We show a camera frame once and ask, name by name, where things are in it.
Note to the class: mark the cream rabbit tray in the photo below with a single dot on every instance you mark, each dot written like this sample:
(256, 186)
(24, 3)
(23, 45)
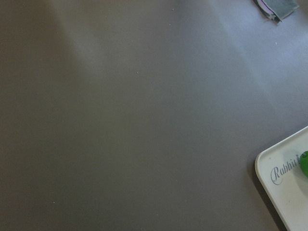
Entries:
(278, 170)

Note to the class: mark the green lime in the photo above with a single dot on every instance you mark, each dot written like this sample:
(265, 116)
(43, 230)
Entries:
(304, 163)

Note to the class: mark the grey folded cloth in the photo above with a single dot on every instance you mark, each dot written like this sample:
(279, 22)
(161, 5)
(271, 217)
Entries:
(276, 10)

